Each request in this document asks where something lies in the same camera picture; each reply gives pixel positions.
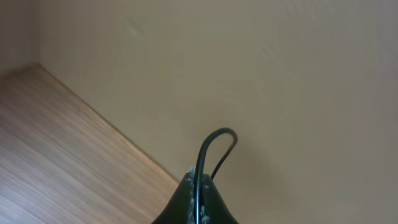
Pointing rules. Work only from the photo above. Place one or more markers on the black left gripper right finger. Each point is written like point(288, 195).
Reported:
point(213, 210)

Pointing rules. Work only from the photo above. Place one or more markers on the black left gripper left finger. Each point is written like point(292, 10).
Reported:
point(179, 209)

